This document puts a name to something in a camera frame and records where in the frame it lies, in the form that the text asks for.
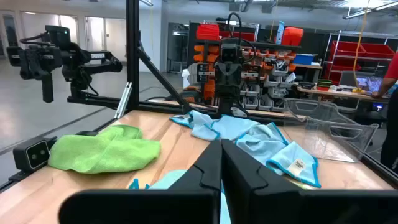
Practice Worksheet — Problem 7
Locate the wooden workbench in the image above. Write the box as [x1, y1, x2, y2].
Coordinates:
[297, 85, 391, 105]

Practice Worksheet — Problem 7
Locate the parts rack with orange bins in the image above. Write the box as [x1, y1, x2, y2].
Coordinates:
[186, 21, 302, 113]

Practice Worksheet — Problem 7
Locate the person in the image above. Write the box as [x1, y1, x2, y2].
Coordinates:
[371, 51, 398, 175]

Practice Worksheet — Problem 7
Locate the blue microfiber towel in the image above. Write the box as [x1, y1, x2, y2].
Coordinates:
[128, 169, 233, 224]
[169, 110, 261, 141]
[234, 121, 322, 189]

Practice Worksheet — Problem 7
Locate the yellow hanging power cord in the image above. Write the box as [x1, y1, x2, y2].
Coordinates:
[352, 0, 371, 94]

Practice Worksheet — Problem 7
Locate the orange plastic storage bin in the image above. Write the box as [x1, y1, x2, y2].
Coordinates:
[281, 26, 305, 47]

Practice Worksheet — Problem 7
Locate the ceiling light fixture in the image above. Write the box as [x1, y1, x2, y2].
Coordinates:
[341, 0, 398, 20]

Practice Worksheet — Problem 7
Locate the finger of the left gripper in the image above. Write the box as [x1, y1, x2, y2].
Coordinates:
[228, 68, 238, 95]
[220, 68, 229, 95]

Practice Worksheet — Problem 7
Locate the clear plastic basket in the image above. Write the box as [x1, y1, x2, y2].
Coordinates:
[284, 98, 380, 164]

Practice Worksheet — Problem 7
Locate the green microfiber towel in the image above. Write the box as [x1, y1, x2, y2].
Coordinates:
[47, 124, 162, 175]

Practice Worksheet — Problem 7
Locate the stack of coloured bowls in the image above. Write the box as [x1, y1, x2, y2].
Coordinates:
[316, 78, 333, 92]

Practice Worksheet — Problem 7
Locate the dark metal cabinet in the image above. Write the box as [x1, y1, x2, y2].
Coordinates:
[166, 22, 190, 75]

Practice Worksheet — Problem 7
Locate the black camera cable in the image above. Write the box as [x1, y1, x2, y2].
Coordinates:
[226, 11, 257, 65]

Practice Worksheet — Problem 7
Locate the metal wire shelf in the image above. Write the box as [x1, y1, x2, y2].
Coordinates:
[323, 30, 398, 86]

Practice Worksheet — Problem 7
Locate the black leader arm with handle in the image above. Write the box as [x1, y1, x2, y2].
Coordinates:
[6, 24, 124, 103]

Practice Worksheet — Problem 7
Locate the blue plastic bin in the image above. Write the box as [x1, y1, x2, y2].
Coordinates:
[292, 53, 317, 66]

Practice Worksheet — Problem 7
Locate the red plastic storage bin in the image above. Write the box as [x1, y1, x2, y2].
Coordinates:
[329, 40, 367, 57]
[360, 42, 396, 60]
[195, 23, 221, 41]

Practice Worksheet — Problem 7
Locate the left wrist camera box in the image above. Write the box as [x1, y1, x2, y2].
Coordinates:
[219, 37, 244, 63]

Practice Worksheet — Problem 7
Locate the silver metal bracket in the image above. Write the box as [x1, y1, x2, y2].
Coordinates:
[114, 82, 134, 120]

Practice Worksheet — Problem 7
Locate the blue plastic bottle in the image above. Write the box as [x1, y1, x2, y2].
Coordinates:
[275, 21, 285, 45]

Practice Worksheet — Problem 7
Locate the laptop computer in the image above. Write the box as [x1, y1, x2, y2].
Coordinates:
[338, 70, 386, 94]

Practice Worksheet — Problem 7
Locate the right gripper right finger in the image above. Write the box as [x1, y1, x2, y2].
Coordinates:
[221, 138, 398, 224]

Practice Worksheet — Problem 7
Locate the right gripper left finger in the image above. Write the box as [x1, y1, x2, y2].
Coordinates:
[58, 139, 223, 224]

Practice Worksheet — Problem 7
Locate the small black depth camera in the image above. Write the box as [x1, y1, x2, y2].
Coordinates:
[12, 135, 59, 174]

